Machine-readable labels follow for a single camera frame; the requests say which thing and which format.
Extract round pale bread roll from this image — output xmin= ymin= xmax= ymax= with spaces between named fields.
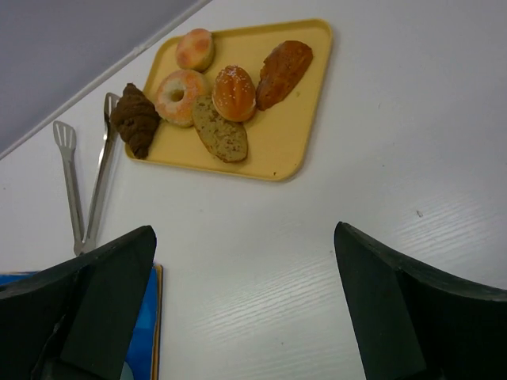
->
xmin=175 ymin=28 xmax=215 ymax=72

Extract dark brown oblong loaf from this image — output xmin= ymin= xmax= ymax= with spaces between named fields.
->
xmin=256 ymin=40 xmax=314 ymax=111

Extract chocolate croissant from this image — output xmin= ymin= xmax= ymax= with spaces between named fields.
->
xmin=110 ymin=83 xmax=161 ymax=159

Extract grainy oval bread slice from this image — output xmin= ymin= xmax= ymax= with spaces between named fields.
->
xmin=192 ymin=95 xmax=249 ymax=163

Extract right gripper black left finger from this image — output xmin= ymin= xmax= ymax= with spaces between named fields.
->
xmin=0 ymin=225 xmax=158 ymax=380

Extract yellow plastic tray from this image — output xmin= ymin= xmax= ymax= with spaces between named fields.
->
xmin=143 ymin=18 xmax=333 ymax=181

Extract sesame glazed bun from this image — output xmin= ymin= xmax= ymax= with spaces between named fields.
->
xmin=212 ymin=65 xmax=256 ymax=122

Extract metal serving tongs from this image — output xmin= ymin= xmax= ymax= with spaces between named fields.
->
xmin=53 ymin=93 xmax=120 ymax=257

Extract sugared ring donut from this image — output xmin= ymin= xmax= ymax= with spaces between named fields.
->
xmin=154 ymin=69 xmax=211 ymax=127

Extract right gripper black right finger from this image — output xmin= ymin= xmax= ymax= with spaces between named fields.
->
xmin=334 ymin=222 xmax=506 ymax=379

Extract blue cloth placemat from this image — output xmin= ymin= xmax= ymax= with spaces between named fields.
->
xmin=0 ymin=264 xmax=164 ymax=380

